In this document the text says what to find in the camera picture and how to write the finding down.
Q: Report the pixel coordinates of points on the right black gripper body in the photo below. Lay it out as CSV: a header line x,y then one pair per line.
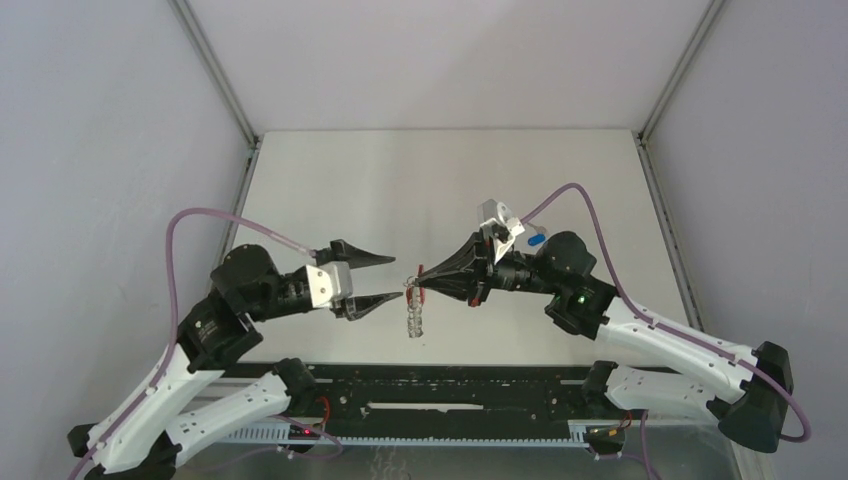
x,y
512,272

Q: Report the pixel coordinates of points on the blue tag key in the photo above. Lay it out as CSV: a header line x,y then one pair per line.
x,y
538,237

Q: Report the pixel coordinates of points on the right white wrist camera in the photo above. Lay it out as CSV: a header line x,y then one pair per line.
x,y
500,227

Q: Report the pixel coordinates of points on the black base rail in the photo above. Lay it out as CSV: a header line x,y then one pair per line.
x,y
425,402

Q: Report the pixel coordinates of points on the right circuit board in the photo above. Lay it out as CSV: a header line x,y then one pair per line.
x,y
605,435

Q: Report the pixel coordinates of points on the left circuit board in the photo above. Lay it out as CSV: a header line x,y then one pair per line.
x,y
309,432

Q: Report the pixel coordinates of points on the circuit board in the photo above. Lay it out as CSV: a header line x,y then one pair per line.
x,y
605,435
309,432

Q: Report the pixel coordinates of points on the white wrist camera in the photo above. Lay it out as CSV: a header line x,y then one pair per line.
x,y
500,227
329,283

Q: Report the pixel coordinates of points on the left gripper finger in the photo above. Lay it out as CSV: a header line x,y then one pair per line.
x,y
355,257
357,307

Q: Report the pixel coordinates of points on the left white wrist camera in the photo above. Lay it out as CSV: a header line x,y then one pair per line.
x,y
329,283

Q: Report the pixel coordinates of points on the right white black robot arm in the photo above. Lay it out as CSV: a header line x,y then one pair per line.
x,y
744,390

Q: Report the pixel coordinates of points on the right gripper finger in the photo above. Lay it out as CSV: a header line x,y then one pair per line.
x,y
456,288
471,255

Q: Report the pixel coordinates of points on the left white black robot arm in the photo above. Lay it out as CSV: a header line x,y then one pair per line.
x,y
152,434

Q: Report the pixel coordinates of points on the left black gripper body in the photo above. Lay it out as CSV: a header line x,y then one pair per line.
x,y
293,297

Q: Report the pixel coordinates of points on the red grey keyring holder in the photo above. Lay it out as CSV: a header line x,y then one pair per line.
x,y
415,299

